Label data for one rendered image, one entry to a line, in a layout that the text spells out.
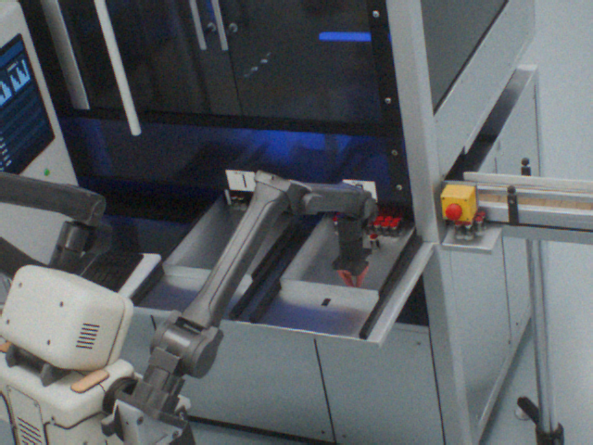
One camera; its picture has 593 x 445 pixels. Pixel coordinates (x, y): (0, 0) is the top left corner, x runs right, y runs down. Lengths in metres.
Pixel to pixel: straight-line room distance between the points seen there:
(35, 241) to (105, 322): 1.01
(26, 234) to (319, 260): 0.77
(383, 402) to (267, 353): 0.37
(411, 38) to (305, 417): 1.36
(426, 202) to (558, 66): 2.92
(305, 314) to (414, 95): 0.58
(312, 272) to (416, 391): 0.57
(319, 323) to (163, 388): 0.71
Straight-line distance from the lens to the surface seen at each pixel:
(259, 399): 3.55
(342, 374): 3.33
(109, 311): 2.13
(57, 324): 2.11
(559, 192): 2.97
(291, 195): 2.20
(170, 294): 2.92
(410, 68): 2.67
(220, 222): 3.15
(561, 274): 4.25
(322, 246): 2.96
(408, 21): 2.62
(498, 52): 3.29
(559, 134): 5.11
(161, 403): 2.08
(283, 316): 2.75
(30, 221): 3.09
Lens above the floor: 2.52
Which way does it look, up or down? 32 degrees down
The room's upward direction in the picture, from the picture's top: 12 degrees counter-clockwise
